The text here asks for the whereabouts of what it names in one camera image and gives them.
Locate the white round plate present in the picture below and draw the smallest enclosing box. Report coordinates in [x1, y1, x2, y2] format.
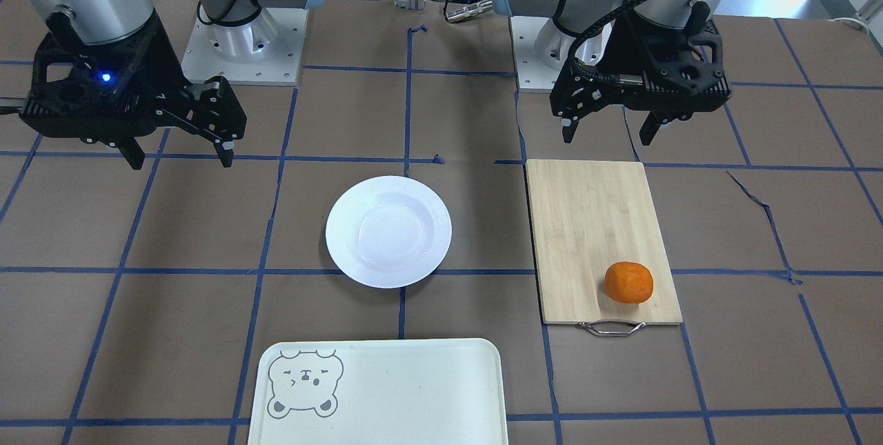
[325, 175, 453, 288]

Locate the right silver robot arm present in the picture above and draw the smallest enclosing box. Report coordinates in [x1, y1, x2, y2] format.
[4, 0, 325, 170]

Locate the cream bear tray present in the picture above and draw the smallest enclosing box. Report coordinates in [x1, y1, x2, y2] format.
[247, 338, 508, 444]

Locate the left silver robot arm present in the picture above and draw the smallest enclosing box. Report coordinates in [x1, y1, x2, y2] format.
[493, 0, 732, 146]

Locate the silver cylindrical connector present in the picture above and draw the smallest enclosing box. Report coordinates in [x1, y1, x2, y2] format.
[444, 0, 494, 24]

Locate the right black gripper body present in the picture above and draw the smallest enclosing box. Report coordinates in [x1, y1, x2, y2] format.
[19, 15, 247, 144]

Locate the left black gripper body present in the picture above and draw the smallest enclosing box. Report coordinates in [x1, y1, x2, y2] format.
[550, 12, 732, 123]

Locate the orange fruit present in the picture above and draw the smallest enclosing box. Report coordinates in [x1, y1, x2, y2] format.
[604, 261, 654, 304]

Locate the bamboo cutting board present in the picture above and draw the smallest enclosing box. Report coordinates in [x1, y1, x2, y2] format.
[526, 159, 682, 336]

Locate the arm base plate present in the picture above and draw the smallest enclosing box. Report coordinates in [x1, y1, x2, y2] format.
[510, 15, 576, 93]
[181, 8, 310, 87]

